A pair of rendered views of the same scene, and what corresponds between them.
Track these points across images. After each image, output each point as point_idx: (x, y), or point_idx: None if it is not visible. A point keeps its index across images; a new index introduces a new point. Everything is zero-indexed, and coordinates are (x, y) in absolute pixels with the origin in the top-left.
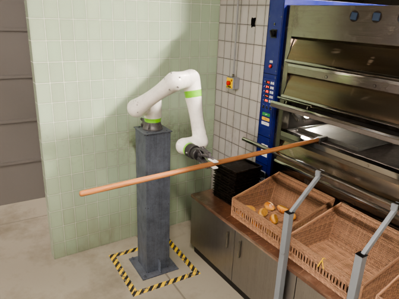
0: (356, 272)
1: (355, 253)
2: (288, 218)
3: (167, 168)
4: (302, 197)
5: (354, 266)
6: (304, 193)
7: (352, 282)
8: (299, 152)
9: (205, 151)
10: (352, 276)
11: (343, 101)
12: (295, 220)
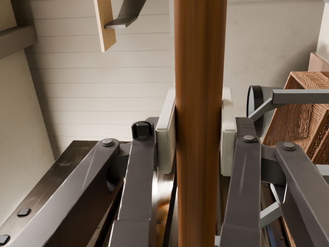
0: (299, 90)
1: (272, 94)
2: (328, 165)
3: None
4: (271, 204)
5: (293, 92)
6: (261, 213)
7: (320, 90)
8: None
9: (76, 172)
10: (311, 91)
11: None
12: None
